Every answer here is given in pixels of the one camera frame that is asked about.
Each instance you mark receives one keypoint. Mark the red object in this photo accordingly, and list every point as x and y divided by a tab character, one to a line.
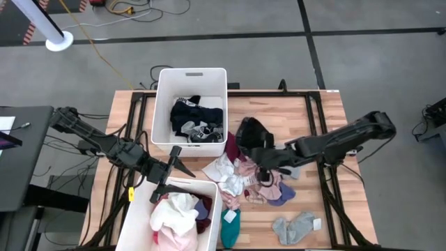
97	2

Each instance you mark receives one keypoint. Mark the dusty pink garment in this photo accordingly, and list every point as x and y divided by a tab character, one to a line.
159	200

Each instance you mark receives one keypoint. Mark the teal sock with white tag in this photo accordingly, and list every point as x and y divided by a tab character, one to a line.
230	233

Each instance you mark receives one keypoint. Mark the black clamp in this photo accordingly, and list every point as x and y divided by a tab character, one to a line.
282	86

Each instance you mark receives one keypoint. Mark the black mat with hazard stripes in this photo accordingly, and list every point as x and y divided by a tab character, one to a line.
12	24

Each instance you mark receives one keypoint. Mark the pink knit garment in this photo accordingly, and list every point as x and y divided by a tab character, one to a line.
270	191

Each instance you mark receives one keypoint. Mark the blue sock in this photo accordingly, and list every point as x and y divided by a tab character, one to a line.
202	210
286	193

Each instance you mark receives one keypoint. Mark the small black box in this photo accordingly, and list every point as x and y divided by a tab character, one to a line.
233	86

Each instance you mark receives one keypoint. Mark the white tower fan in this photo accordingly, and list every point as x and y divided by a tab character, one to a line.
38	21

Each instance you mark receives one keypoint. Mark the black desk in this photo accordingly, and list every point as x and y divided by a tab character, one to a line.
24	167

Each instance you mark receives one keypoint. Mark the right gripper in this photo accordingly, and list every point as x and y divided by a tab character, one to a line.
275	157

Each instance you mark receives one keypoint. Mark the white plastic storage bin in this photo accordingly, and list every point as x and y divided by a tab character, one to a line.
190	83
136	223

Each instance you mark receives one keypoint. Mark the dark grey Puma briefs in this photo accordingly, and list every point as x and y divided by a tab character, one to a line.
205	134

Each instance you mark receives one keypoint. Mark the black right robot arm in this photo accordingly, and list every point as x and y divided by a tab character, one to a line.
348	137

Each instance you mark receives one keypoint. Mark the light grey garment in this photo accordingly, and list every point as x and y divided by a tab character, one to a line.
294	172

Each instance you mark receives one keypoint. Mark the small maroon garment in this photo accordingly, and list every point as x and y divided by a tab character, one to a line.
203	226

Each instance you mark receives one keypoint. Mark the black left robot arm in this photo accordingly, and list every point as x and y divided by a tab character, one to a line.
104	146

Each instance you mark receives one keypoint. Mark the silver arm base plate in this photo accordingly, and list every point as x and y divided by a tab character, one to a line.
352	152

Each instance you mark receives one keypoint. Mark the long white garment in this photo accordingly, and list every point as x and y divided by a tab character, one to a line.
176	212

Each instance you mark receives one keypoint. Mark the black desk base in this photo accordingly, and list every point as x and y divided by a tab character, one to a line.
55	198

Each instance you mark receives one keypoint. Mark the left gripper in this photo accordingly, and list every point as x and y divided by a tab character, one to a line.
157	172

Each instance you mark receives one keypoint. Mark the dark tablet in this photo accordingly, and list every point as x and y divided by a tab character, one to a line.
8	140

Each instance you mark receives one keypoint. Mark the grey socks with white tag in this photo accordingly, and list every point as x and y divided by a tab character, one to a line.
296	228

